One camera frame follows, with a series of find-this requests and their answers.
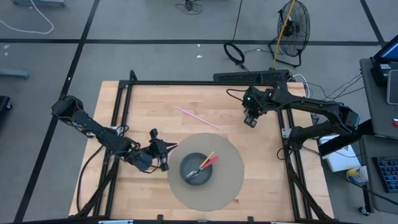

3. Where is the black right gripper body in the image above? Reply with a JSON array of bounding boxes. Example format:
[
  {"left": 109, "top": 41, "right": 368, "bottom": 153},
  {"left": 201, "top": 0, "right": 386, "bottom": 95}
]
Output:
[{"left": 242, "top": 86, "right": 271, "bottom": 128}]

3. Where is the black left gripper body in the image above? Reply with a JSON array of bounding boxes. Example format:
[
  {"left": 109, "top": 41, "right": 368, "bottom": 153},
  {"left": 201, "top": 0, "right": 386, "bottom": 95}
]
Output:
[{"left": 149, "top": 128, "right": 170, "bottom": 172}]

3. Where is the grey round bowl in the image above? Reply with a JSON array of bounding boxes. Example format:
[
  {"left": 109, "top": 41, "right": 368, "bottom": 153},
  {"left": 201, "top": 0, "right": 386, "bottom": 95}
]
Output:
[{"left": 179, "top": 152, "right": 214, "bottom": 187}]

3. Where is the pink drinking straw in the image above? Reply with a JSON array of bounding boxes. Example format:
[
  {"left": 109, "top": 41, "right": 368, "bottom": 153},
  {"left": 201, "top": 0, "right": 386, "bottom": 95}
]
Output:
[{"left": 175, "top": 106, "right": 220, "bottom": 129}]

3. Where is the orange-handled metal spoon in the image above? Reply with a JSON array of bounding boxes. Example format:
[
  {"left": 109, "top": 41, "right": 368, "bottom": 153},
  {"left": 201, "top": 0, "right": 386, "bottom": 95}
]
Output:
[{"left": 186, "top": 151, "right": 215, "bottom": 180}]

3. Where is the red-handled metal fork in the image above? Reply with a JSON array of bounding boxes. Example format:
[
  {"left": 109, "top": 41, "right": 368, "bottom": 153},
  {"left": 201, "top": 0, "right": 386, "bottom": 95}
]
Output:
[{"left": 185, "top": 155, "right": 220, "bottom": 181}]

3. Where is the round grey placemat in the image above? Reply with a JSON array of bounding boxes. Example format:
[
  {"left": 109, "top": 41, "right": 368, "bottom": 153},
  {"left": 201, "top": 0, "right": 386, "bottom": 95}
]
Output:
[{"left": 167, "top": 133, "right": 245, "bottom": 212}]

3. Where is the black floor fan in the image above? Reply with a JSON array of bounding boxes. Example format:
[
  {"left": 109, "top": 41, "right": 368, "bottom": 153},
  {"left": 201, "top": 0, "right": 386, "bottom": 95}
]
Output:
[{"left": 269, "top": 0, "right": 311, "bottom": 68}]

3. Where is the white box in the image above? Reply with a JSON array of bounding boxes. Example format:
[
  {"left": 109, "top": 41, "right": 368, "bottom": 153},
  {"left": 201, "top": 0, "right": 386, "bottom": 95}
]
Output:
[{"left": 318, "top": 136, "right": 361, "bottom": 173}]

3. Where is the grey side desk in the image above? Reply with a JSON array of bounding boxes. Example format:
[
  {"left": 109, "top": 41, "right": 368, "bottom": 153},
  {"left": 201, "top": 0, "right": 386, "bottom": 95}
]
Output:
[{"left": 359, "top": 58, "right": 398, "bottom": 139}]

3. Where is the white yellow blue bottle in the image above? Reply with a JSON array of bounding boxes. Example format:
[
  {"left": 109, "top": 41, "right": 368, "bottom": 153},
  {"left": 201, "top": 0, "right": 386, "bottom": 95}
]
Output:
[{"left": 346, "top": 166, "right": 369, "bottom": 184}]

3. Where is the black desk device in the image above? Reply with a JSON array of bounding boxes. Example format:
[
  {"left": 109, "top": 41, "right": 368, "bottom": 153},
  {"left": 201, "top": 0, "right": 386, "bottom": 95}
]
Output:
[{"left": 370, "top": 60, "right": 393, "bottom": 88}]

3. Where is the grey tablet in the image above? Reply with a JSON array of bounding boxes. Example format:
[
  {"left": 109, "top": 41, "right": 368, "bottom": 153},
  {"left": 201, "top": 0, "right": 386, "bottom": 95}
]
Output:
[{"left": 386, "top": 69, "right": 398, "bottom": 105}]

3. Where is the black computer monitor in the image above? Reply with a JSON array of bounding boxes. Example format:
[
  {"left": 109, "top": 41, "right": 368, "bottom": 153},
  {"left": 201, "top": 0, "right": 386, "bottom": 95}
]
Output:
[{"left": 373, "top": 42, "right": 398, "bottom": 63}]

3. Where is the black backlit keyboard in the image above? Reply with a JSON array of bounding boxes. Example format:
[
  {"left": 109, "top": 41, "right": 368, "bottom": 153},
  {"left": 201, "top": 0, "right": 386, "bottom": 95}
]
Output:
[{"left": 372, "top": 155, "right": 398, "bottom": 194}]

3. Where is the black wheeled object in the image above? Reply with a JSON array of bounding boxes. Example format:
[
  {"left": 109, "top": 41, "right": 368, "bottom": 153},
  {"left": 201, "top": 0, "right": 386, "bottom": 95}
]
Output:
[{"left": 0, "top": 95, "right": 13, "bottom": 125}]

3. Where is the grey floor foot bar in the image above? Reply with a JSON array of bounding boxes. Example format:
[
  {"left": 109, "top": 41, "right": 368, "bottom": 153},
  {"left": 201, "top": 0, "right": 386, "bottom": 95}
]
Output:
[{"left": 0, "top": 70, "right": 30, "bottom": 80}]

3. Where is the white looped cable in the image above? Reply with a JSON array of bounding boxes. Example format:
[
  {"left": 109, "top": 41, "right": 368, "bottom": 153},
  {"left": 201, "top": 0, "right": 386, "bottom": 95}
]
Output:
[{"left": 292, "top": 73, "right": 311, "bottom": 100}]

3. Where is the black coiled floor cable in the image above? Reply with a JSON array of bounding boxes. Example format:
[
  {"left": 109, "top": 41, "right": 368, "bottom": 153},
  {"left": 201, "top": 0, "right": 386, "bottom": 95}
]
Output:
[{"left": 223, "top": 0, "right": 249, "bottom": 71}]

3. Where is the black metal table frame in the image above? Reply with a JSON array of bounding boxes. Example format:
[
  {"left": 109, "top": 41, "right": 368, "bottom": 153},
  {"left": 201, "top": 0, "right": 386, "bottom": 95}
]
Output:
[{"left": 68, "top": 70, "right": 335, "bottom": 223}]

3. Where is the yellow cable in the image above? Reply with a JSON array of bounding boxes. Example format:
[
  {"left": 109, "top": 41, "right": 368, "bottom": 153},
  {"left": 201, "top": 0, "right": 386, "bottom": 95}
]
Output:
[{"left": 272, "top": 0, "right": 296, "bottom": 70}]

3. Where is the thin black cable bundle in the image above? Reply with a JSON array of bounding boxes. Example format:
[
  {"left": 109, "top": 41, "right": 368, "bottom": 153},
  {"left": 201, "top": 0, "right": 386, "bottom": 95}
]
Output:
[{"left": 306, "top": 73, "right": 365, "bottom": 118}]

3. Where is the black tangled floor cable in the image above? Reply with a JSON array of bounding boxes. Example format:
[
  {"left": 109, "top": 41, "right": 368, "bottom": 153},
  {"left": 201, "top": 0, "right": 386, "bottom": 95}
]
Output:
[{"left": 175, "top": 0, "right": 205, "bottom": 16}]

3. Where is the white floor cable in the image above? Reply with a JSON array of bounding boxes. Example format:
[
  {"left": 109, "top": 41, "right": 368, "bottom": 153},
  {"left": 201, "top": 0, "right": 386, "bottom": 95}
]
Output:
[{"left": 0, "top": 0, "right": 55, "bottom": 35}]

